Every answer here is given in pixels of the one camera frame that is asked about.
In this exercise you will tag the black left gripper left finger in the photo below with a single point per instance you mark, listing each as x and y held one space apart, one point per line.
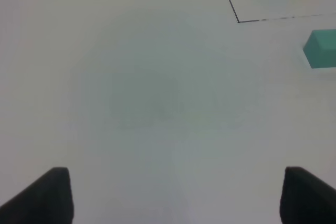
46 200

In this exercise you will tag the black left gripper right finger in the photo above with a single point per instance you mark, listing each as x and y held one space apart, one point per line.
305 198

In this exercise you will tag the teal cube block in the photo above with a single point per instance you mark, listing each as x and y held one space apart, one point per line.
320 49

